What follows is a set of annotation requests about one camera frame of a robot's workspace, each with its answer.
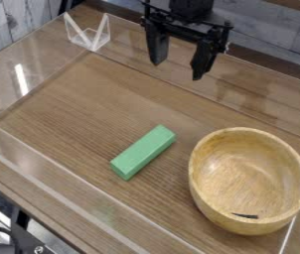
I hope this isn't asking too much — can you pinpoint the clear acrylic tray wall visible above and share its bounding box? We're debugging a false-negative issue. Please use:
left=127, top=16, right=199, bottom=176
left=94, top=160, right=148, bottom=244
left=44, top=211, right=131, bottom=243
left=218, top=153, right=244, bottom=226
left=0, top=127, right=204, bottom=254

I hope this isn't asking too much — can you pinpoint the wooden bowl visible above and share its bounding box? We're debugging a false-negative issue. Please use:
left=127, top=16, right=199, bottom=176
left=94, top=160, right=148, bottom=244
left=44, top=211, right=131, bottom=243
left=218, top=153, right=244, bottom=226
left=188, top=127, right=300, bottom=236

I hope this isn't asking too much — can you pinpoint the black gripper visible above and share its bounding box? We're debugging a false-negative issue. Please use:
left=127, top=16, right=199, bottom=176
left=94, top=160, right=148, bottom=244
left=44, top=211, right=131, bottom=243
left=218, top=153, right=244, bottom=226
left=140, top=0, right=234, bottom=80

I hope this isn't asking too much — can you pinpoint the black table leg bracket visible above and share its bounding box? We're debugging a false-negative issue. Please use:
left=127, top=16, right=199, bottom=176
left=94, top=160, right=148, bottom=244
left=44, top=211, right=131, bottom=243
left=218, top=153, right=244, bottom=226
left=11, top=206, right=49, bottom=254

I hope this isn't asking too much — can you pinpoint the clear acrylic corner bracket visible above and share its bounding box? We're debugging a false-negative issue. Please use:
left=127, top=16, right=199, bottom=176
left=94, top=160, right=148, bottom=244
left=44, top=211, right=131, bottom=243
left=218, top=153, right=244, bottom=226
left=65, top=12, right=110, bottom=52

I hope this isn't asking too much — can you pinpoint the green rectangular block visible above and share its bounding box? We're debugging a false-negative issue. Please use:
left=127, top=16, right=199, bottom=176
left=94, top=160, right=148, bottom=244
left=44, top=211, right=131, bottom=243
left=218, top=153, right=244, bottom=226
left=110, top=125, right=177, bottom=181

